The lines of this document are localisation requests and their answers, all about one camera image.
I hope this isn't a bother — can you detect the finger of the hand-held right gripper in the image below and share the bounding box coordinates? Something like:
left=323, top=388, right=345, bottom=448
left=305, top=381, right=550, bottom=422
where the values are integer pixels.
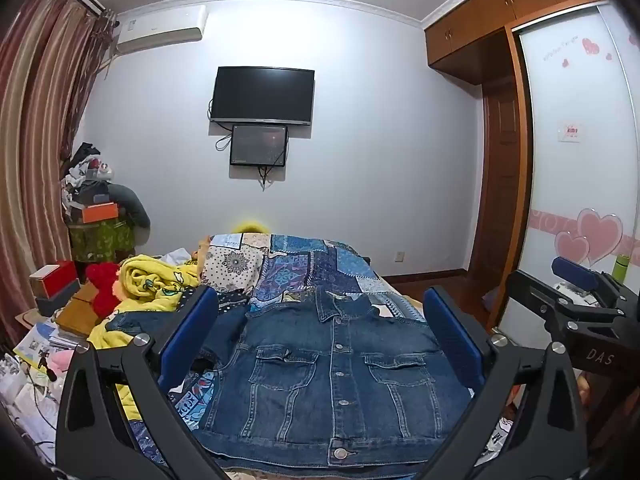
left=501, top=270, right=623, bottom=341
left=551, top=256, right=630, bottom=307

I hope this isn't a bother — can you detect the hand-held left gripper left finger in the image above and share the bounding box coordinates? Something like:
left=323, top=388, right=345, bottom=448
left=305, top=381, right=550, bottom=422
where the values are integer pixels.
left=54, top=286, right=231, bottom=480

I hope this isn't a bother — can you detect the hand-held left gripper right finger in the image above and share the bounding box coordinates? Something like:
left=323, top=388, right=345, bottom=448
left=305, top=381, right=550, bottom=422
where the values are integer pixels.
left=422, top=285, right=588, bottom=480

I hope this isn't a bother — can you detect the blue denim jacket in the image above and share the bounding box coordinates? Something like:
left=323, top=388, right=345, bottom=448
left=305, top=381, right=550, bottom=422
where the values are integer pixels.
left=102, top=285, right=476, bottom=468

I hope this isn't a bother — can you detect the pile of clothes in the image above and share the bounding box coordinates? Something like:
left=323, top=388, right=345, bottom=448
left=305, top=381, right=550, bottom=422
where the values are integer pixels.
left=60, top=142, right=118, bottom=211

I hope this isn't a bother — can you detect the yellow cartoon blanket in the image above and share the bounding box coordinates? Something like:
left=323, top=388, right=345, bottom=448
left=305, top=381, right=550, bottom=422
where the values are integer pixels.
left=90, top=255, right=207, bottom=418

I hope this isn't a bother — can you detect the white heart-print sliding door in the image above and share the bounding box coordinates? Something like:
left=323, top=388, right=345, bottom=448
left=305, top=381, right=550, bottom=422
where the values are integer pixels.
left=500, top=2, right=640, bottom=341

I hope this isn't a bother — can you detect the red plush toy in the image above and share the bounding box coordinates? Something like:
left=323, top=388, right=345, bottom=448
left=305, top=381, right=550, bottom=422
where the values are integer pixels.
left=85, top=261, right=122, bottom=319

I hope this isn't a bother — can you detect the brown cardboard box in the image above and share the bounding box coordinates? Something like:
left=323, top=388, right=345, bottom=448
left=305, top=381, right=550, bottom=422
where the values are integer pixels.
left=54, top=282, right=103, bottom=336

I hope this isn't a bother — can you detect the yellow fuzzy pillow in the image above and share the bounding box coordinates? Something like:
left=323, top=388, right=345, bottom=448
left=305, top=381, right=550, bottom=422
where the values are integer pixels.
left=234, top=218, right=272, bottom=236

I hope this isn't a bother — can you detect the brown wooden door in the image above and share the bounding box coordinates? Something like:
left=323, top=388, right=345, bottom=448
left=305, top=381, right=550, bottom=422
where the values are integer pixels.
left=470, top=77, right=522, bottom=281

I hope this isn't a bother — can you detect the blue patchwork blanket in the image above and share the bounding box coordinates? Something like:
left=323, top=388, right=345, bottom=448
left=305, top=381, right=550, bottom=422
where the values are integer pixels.
left=127, top=232, right=431, bottom=476

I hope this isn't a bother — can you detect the green patterned cloth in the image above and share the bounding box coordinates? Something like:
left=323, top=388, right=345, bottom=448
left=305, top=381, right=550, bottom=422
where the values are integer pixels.
left=67, top=220, right=137, bottom=263

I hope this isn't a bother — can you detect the grey box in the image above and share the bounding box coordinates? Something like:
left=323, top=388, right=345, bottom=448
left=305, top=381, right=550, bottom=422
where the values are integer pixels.
left=35, top=280, right=83, bottom=318

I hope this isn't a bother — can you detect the grey plush cushion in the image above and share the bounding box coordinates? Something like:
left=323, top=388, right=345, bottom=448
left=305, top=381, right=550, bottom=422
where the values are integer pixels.
left=107, top=183, right=152, bottom=233

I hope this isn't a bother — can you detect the red box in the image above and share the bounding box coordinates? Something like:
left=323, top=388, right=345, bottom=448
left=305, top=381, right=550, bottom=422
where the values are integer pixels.
left=30, top=260, right=79, bottom=298

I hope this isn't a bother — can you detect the orange box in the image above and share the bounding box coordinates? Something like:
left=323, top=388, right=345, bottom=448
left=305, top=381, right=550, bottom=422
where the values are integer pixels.
left=81, top=202, right=120, bottom=224

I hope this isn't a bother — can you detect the small black monitor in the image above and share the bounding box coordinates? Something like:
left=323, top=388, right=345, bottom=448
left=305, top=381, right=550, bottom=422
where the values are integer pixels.
left=229, top=124, right=289, bottom=167

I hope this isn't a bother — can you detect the wooden wardrobe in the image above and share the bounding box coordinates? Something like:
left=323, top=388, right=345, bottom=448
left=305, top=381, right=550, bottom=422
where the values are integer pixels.
left=424, top=0, right=621, bottom=281

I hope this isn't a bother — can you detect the striped brown curtain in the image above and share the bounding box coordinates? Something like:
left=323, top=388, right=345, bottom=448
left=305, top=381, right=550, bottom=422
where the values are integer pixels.
left=0, top=0, right=110, bottom=356

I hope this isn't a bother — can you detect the white air conditioner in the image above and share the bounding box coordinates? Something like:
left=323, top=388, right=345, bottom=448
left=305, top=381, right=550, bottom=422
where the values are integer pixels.
left=112, top=5, right=208, bottom=55

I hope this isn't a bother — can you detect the black wall television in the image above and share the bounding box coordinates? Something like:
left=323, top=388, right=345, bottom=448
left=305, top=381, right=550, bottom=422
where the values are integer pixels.
left=210, top=66, right=316, bottom=127

